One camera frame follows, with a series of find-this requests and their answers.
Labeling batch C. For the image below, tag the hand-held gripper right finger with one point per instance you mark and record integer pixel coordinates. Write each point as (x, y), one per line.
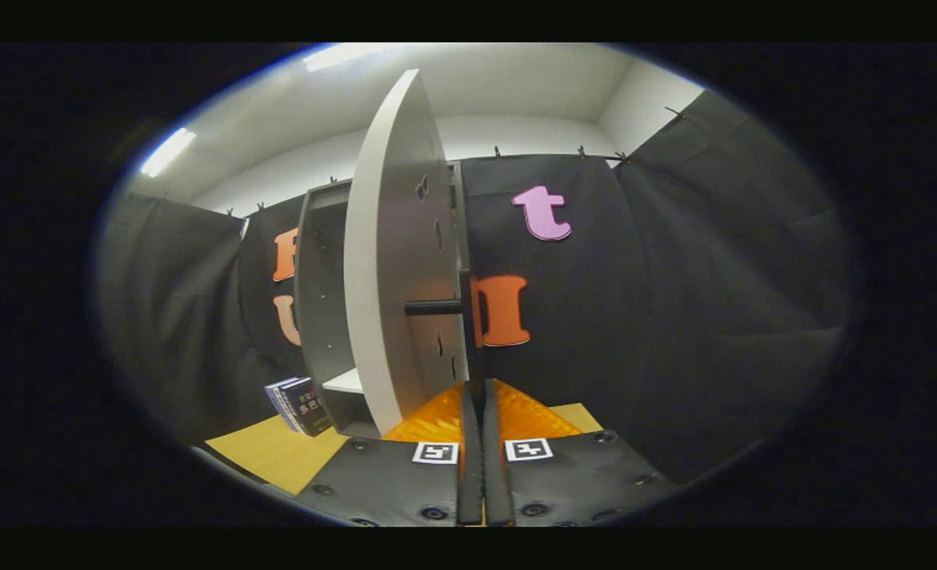
(497, 475)

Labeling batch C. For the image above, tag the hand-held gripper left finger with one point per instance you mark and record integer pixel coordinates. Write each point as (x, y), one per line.
(470, 475)

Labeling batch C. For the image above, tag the narrow ceiling light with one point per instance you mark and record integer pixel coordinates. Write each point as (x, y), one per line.
(167, 152)

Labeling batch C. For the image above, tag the dark purple book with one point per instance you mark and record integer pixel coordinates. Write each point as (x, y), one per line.
(310, 408)

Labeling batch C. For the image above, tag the white cabinet door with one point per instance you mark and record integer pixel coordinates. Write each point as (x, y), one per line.
(393, 261)

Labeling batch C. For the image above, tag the wide ceiling light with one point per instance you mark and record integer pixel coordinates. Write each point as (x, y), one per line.
(341, 55)

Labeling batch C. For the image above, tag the grey cabinet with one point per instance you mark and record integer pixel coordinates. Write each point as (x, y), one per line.
(321, 301)

